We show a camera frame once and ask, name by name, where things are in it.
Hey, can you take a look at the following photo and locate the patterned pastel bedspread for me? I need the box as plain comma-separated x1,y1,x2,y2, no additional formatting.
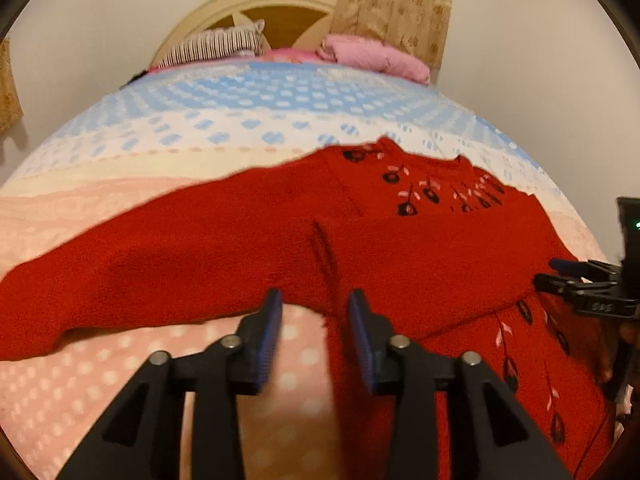
0,57,613,480

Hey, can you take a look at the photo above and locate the pink folded blanket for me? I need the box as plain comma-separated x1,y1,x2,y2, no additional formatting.
316,35,432,85

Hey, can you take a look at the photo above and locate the pink bed sheet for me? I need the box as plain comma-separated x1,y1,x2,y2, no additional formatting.
262,47,326,63

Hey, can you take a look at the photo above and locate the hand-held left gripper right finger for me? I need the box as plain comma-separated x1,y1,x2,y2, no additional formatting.
347,288,573,480

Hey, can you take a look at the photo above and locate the striped pillow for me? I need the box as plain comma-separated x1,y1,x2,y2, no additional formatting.
157,20,266,68

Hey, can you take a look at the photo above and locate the cream wooden headboard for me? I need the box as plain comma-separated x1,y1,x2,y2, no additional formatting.
150,0,343,68

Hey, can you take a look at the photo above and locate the red knitted sweater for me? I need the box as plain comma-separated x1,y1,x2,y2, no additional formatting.
0,136,621,480

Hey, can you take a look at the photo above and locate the beige floral curtain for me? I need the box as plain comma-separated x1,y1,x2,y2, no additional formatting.
0,37,23,133
229,0,457,72

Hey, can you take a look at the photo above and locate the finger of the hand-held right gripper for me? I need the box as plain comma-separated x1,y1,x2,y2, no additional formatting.
549,258,623,281
534,273,592,306

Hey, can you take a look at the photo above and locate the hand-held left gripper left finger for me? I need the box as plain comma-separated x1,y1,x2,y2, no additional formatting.
56,287,284,480

